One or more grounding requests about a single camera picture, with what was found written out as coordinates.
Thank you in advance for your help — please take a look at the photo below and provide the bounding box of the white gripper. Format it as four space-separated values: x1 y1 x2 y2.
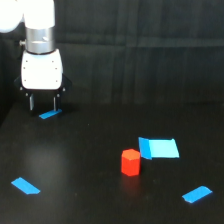
14 49 72 111

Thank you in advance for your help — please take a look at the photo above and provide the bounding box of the red hexagonal block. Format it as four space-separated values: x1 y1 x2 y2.
121 149 140 176

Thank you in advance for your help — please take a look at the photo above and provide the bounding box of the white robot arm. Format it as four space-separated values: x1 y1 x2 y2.
0 0 71 111

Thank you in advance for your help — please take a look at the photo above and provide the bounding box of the blue tape strip far left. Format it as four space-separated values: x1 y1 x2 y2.
39 109 62 119

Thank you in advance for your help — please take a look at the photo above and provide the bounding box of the blue tape strip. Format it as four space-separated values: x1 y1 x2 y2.
182 186 212 203
11 177 40 195
39 109 62 119

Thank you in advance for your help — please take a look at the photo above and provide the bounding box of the blue tape strip near left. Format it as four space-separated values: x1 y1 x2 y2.
11 177 40 195

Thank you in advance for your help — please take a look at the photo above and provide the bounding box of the large blue folded tape patch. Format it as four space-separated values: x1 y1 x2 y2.
138 137 179 160

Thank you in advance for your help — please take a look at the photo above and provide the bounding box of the blue tape strip near right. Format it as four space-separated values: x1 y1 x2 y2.
182 186 212 203

